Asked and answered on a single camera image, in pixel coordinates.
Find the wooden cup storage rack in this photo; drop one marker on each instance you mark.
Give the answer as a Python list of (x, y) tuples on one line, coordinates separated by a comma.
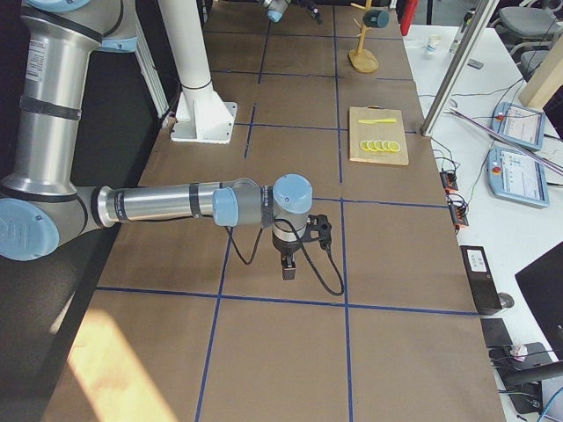
[(361, 58)]

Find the white column with base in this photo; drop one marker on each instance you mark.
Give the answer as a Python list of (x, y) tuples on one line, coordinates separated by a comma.
[(202, 116)]

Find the aluminium frame post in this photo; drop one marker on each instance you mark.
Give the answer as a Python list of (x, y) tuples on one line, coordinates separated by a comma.
[(481, 17)]

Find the office chair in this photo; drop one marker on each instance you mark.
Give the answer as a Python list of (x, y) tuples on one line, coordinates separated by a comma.
[(531, 28)]

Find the dark blue cup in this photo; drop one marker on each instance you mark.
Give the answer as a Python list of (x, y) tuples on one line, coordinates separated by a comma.
[(376, 19)]

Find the yellow plastic knife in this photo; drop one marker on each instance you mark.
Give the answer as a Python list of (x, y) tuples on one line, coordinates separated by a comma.
[(377, 121)]

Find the black laptop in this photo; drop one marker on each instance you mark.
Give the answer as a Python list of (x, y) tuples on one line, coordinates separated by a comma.
[(541, 285)]

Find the near teach pendant tablet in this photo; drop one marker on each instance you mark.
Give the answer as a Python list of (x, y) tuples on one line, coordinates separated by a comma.
[(514, 176)]

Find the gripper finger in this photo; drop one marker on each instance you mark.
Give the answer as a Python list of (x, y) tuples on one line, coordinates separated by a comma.
[(288, 269), (316, 15)]

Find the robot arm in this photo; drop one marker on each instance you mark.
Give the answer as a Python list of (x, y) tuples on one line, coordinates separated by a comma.
[(275, 9), (40, 207)]

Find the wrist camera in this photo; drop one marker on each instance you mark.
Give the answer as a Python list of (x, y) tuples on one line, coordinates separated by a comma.
[(319, 229)]

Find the teach pendant tablet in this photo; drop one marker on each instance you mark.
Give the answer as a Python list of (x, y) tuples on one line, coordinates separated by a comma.
[(514, 176), (519, 124)]

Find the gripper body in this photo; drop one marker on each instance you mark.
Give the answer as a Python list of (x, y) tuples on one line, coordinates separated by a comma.
[(312, 10), (284, 248)]

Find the black box with label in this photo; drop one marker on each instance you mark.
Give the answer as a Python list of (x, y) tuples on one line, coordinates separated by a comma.
[(481, 280)]

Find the far teach pendant tablet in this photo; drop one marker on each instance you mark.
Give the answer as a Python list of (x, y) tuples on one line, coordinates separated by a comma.
[(519, 124)]

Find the wooden cutting board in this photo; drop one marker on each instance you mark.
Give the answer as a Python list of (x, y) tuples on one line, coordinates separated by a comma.
[(379, 132)]

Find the red object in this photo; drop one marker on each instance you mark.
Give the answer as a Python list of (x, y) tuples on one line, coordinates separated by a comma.
[(408, 16)]

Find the paper cup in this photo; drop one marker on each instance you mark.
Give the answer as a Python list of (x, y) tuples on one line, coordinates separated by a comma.
[(434, 41)]

